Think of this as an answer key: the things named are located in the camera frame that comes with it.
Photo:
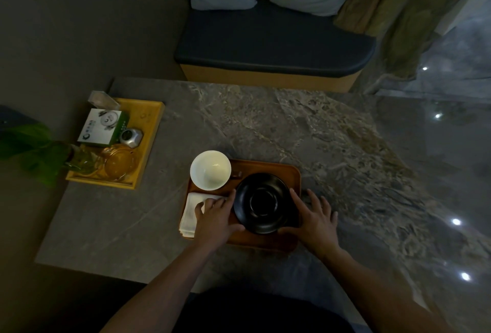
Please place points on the olive green curtain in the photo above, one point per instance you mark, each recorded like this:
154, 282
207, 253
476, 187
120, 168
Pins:
402, 6

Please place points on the green leafy plant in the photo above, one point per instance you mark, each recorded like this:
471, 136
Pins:
34, 152

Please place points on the yellow wooden tray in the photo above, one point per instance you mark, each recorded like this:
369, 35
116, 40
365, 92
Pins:
151, 114

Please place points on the wooden bench base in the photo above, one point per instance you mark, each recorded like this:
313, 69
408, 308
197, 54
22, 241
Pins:
268, 79

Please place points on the person's left forearm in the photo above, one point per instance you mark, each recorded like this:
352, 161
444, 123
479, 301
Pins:
161, 290

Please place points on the person's right forearm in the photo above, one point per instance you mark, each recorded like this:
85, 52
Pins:
376, 294

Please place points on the person's left little finger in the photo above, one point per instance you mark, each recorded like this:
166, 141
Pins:
197, 213

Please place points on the white ceramic bowl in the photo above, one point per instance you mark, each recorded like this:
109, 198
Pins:
210, 170

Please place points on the person's right thumb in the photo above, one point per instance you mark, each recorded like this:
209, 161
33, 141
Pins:
289, 229

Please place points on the brown wooden serving tray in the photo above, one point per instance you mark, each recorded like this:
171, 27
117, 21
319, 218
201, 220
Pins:
268, 242

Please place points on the clear acrylic sign holder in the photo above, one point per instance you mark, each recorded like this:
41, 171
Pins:
102, 100

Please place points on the dark bench seat cushion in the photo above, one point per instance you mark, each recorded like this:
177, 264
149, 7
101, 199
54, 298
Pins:
272, 41

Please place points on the person's left thumb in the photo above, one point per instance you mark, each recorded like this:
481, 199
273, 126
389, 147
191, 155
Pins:
236, 228

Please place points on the clear glass vase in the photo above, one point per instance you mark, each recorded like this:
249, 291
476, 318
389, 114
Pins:
86, 160

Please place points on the person's dark clothing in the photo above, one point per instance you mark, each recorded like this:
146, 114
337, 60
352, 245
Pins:
264, 311

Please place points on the white and green box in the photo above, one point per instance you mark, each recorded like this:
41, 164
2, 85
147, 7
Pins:
100, 129

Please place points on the person's left middle finger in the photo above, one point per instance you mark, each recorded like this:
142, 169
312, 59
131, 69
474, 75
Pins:
215, 203

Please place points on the white folded napkin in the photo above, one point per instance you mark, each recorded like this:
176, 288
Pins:
188, 217

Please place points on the person's right little finger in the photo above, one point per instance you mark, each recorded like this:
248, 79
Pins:
334, 219

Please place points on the black round bowl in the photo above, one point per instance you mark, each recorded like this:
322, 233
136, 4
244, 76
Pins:
264, 202

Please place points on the small dark wooden rest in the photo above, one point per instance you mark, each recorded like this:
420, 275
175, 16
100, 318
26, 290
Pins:
236, 174

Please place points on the small silver faceted object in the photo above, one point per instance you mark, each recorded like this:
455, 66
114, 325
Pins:
131, 137

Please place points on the person's right hand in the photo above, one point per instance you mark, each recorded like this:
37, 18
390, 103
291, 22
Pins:
316, 229

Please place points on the person's right middle finger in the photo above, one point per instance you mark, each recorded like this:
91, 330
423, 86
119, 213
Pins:
313, 202

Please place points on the person's left hand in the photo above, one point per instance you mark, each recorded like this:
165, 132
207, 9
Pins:
213, 225

